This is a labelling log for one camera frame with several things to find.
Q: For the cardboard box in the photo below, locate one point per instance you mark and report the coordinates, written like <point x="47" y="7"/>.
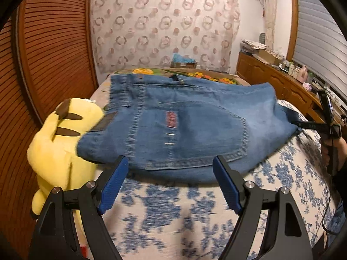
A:
<point x="267" y="57"/>

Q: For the orange flower blanket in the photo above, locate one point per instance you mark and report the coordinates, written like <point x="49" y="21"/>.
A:
<point x="206" y="75"/>

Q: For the wooden louvered wardrobe door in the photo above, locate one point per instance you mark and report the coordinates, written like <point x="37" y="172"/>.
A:
<point x="54" y="46"/>

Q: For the wooden dresser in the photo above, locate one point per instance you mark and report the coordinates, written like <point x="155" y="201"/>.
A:
<point x="268" y="75"/>

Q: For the person's right forearm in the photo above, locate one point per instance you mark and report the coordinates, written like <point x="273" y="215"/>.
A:
<point x="341" y="180"/>

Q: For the yellow plush toy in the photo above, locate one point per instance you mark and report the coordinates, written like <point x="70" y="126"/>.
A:
<point x="54" y="151"/>

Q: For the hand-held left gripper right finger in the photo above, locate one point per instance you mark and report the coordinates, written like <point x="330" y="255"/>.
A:
<point x="226" y="181"/>

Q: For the blue denim pants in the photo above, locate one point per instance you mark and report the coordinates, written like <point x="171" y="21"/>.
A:
<point x="189" y="119"/>

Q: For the blue floral bedspread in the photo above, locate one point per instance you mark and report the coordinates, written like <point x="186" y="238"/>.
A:
<point x="176" y="216"/>

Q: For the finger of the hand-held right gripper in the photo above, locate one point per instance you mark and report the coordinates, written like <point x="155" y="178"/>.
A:
<point x="309" y="126"/>

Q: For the person's right hand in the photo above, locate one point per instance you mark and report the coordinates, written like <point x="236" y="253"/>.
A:
<point x="342" y="150"/>

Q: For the white side curtain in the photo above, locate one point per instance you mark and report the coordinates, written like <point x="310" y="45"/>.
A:
<point x="270" y="13"/>

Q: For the group of bottles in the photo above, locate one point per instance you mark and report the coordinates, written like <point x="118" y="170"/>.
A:
<point x="294" y="70"/>

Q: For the grey window blinds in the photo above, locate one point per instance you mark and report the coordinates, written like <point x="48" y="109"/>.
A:
<point x="320" y="38"/>

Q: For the stack of papers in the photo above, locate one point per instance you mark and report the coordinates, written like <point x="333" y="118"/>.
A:
<point x="253" y="45"/>

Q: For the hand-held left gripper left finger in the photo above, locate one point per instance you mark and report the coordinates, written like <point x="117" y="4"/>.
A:
<point x="113" y="184"/>

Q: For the blue plastic bag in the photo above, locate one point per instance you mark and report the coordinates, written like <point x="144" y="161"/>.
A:
<point x="181" y="58"/>

